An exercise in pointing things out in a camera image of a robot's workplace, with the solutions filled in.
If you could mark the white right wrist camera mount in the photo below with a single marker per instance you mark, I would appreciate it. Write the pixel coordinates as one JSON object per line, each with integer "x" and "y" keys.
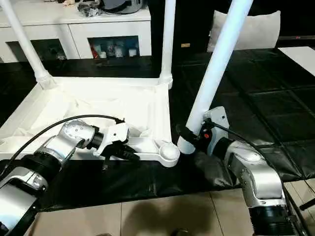
{"x": 217, "y": 118}

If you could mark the black metal table leg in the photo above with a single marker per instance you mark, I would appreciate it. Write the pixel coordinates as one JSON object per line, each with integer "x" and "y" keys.
{"x": 307, "y": 205}

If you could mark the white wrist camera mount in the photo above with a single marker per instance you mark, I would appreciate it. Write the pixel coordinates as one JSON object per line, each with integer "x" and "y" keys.
{"x": 217, "y": 118}
{"x": 115, "y": 134}

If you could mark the white glass-door cabinet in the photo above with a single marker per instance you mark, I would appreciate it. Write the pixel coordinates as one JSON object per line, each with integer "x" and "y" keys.
{"x": 61, "y": 27}

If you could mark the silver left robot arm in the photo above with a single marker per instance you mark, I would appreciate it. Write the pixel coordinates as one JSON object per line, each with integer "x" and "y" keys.
{"x": 59, "y": 145}

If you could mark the black table mat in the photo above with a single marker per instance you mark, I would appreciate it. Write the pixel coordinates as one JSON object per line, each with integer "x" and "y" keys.
{"x": 258, "y": 86}

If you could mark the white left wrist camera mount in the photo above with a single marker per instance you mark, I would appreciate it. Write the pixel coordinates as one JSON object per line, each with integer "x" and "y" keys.
{"x": 115, "y": 134}

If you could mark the white plastic table top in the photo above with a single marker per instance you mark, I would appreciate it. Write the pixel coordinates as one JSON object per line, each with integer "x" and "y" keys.
{"x": 86, "y": 98}

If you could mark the small plush toy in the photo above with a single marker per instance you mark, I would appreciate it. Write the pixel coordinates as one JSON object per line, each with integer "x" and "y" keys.
{"x": 69, "y": 2}

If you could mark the white pillow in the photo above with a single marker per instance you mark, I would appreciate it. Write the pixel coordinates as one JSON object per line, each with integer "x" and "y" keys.
{"x": 258, "y": 32}

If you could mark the white flat board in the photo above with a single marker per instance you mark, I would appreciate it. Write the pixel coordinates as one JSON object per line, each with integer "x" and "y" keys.
{"x": 300, "y": 56}

